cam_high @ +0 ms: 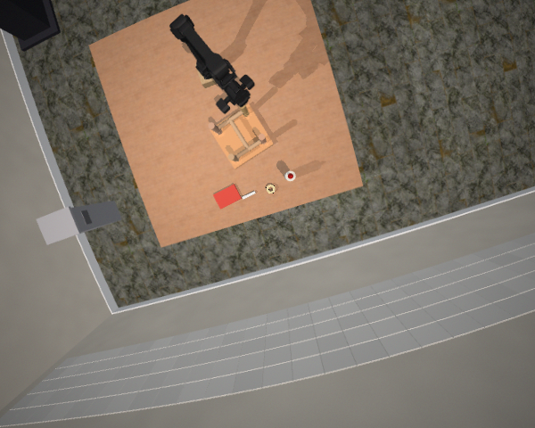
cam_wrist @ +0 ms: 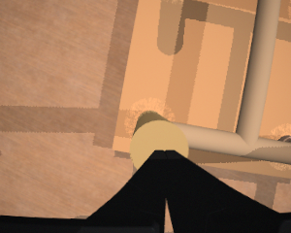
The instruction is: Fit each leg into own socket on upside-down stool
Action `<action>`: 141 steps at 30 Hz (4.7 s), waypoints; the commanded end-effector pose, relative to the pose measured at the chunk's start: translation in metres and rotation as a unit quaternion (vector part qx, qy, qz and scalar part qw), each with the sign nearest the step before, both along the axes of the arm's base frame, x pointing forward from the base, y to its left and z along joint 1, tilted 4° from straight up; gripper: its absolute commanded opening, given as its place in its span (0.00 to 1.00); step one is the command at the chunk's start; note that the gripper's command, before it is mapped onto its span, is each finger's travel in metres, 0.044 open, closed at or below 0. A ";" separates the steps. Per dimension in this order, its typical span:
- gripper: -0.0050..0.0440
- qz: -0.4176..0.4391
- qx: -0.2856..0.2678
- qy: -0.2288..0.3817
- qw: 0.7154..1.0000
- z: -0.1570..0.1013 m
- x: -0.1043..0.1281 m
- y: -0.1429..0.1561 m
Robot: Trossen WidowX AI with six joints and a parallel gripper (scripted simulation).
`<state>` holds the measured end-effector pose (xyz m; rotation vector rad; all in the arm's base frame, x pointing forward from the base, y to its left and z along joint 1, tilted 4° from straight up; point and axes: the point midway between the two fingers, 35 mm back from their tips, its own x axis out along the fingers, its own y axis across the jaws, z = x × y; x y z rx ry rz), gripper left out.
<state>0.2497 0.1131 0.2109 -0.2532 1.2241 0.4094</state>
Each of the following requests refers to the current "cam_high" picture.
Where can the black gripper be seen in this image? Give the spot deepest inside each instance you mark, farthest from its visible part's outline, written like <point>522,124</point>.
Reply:
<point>223,104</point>

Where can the grey cylinder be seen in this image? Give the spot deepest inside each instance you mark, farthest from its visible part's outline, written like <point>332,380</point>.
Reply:
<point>290,176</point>

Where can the red flat rectangular block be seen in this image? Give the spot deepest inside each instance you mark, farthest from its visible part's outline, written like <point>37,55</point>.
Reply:
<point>227,196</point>

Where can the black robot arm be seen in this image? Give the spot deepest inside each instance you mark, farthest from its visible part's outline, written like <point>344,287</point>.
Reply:
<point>217,67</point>

